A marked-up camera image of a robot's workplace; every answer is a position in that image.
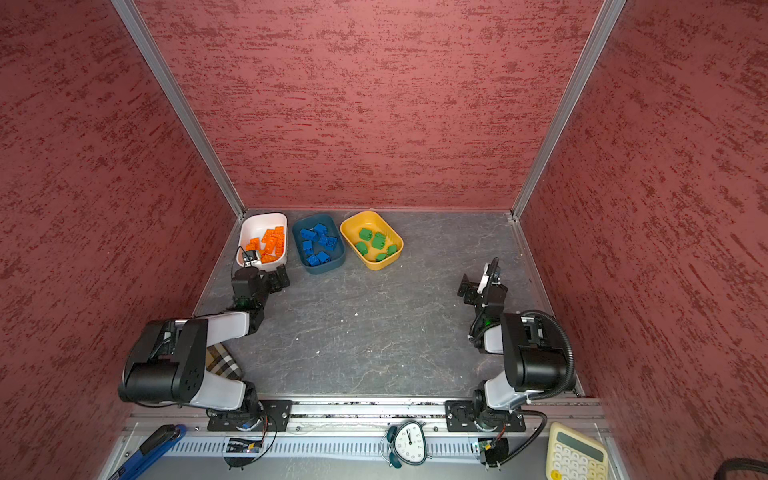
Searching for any teal alarm clock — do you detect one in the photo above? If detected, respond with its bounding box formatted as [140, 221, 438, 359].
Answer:
[385, 419, 428, 469]

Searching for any orange lego brick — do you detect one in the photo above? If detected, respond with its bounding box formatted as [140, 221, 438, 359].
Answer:
[245, 237, 261, 251]
[261, 229, 275, 243]
[274, 226, 285, 249]

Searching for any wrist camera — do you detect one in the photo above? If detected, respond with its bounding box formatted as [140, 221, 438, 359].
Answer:
[477, 257, 501, 294]
[239, 247, 261, 268]

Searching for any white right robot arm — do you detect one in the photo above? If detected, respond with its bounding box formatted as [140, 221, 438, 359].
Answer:
[457, 274, 576, 431]

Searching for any checkered cloth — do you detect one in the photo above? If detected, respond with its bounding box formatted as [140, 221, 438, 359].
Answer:
[206, 343, 243, 380]

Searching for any blue lego brick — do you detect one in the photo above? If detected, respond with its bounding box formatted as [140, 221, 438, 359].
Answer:
[313, 223, 328, 236]

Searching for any black corrugated cable right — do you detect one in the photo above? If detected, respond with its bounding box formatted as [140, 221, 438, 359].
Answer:
[479, 308, 577, 466]

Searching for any aluminium corner post left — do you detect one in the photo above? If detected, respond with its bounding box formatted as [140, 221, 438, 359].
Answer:
[111, 0, 247, 219]

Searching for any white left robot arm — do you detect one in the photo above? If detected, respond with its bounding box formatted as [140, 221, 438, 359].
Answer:
[118, 265, 290, 418]

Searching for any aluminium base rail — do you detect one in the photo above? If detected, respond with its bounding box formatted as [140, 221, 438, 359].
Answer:
[113, 394, 613, 463]

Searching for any yellow calculator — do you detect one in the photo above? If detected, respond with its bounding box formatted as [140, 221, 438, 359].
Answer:
[545, 422, 610, 480]

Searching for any aluminium corner post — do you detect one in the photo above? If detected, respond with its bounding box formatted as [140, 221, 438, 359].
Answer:
[111, 0, 247, 219]
[511, 0, 626, 222]

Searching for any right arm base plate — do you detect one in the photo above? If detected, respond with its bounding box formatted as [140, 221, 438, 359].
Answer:
[444, 400, 526, 433]

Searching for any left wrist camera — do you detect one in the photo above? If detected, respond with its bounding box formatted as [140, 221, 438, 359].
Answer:
[239, 247, 261, 268]

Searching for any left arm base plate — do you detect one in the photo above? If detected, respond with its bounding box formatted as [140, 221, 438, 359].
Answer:
[206, 399, 293, 433]

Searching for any dark teal plastic bin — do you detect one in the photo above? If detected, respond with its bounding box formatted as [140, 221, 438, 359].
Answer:
[292, 214, 346, 275]

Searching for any aluminium corner post right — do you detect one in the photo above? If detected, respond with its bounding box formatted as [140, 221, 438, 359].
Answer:
[511, 0, 626, 222]

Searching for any orange lego long front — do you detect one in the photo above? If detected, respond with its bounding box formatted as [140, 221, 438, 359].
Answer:
[264, 238, 284, 256]

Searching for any blue handled tool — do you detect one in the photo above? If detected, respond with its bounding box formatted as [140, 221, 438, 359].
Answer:
[108, 424, 186, 480]

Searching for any blue lego long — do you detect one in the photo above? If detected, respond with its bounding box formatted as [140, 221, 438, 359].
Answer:
[300, 229, 317, 241]

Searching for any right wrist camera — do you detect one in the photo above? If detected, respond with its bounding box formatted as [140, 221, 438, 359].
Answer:
[477, 257, 501, 294]

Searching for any yellow plastic bin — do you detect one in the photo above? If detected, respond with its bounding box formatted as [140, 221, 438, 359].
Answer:
[340, 211, 404, 271]

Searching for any orange lego top brick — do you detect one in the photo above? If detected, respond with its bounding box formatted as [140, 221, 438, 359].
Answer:
[261, 229, 275, 243]

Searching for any white plastic bin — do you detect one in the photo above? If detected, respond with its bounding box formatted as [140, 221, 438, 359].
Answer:
[236, 213, 288, 271]

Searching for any orange lego brick studs up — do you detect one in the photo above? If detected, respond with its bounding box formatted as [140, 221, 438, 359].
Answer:
[260, 250, 279, 263]

